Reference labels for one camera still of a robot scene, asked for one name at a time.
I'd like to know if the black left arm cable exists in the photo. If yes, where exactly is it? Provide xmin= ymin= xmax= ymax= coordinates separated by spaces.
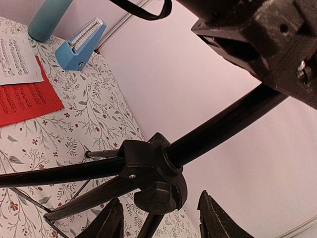
xmin=110 ymin=0 xmax=173 ymax=21

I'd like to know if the right aluminium corner post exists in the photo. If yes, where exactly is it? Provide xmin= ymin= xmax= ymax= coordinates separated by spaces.
xmin=278 ymin=215 xmax=317 ymax=238

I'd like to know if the white sheet music paper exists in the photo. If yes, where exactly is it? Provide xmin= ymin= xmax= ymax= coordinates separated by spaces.
xmin=0 ymin=34 xmax=43 ymax=86

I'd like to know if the aluminium corner post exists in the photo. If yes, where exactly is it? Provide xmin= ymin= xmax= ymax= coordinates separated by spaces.
xmin=278 ymin=215 xmax=317 ymax=238
xmin=95 ymin=12 xmax=134 ymax=52

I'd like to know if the black music stand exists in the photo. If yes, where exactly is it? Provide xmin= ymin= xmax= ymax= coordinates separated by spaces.
xmin=0 ymin=84 xmax=286 ymax=238

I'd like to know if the teal cylindrical cup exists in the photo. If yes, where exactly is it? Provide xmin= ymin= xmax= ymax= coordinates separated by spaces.
xmin=28 ymin=0 xmax=73 ymax=42

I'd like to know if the blue metronome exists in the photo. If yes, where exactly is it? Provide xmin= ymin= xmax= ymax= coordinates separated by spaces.
xmin=55 ymin=17 xmax=106 ymax=71

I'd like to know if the left aluminium corner post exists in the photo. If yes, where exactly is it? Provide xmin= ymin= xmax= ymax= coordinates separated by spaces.
xmin=95 ymin=12 xmax=134 ymax=52

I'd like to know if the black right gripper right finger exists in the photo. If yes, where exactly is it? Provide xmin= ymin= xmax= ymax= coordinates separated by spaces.
xmin=198 ymin=190 xmax=253 ymax=238

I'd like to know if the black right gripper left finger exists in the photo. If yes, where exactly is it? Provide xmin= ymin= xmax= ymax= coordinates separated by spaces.
xmin=81 ymin=198 xmax=124 ymax=238

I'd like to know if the red sheet music paper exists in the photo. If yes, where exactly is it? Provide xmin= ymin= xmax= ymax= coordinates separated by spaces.
xmin=0 ymin=56 xmax=64 ymax=127

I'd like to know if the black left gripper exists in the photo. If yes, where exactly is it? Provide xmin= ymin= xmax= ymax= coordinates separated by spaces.
xmin=181 ymin=0 xmax=317 ymax=108

